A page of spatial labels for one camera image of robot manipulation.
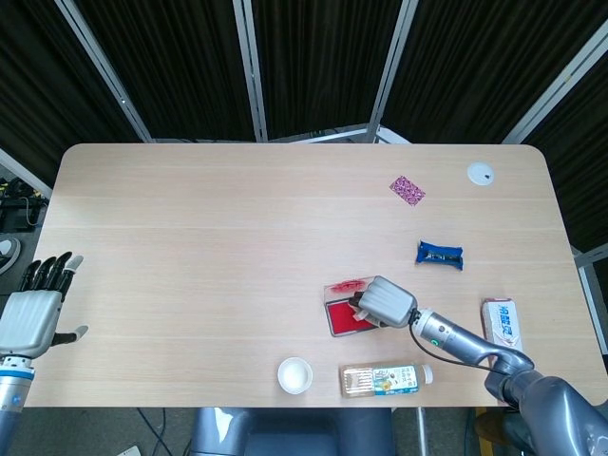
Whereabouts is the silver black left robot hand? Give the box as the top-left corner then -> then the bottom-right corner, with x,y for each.
0,252 -> 89,358

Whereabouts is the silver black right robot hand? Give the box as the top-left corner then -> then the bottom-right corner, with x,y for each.
349,275 -> 419,330

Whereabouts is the red ink pad case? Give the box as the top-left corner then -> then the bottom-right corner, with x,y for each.
322,275 -> 382,338

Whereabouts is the blue snack wrapper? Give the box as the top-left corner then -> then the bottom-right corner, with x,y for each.
414,239 -> 466,273

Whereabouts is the tea bottle with white cap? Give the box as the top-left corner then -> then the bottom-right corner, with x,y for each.
338,363 -> 434,399

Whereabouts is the black equipment pile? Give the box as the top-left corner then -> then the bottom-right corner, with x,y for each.
0,177 -> 49,234

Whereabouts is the pink patterned card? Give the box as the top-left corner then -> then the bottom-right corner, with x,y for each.
389,175 -> 427,209

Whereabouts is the pink white tissue pack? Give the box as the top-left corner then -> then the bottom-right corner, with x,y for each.
480,296 -> 526,355

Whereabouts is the small white bowl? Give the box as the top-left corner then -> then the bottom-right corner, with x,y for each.
276,356 -> 314,395

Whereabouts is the white table leg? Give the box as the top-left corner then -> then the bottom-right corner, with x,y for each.
416,407 -> 428,456

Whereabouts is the grey robot torso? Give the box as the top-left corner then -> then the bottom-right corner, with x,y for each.
189,407 -> 395,456

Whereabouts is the yellow stool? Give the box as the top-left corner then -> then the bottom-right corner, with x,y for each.
474,410 -> 514,456

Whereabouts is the black curtain panel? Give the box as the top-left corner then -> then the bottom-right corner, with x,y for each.
524,61 -> 608,256
250,0 -> 404,142
0,0 -> 143,191
75,0 -> 260,143
382,0 -> 608,144

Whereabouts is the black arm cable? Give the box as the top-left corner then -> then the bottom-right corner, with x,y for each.
409,309 -> 496,372

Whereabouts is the white round cable grommet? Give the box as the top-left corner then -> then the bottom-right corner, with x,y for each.
465,161 -> 495,187

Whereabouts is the blue floor cable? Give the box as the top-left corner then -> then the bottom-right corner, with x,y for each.
137,407 -> 168,456

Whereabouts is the grey screen frame post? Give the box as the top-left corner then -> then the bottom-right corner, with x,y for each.
367,0 -> 420,143
53,0 -> 154,143
502,12 -> 608,144
232,0 -> 270,143

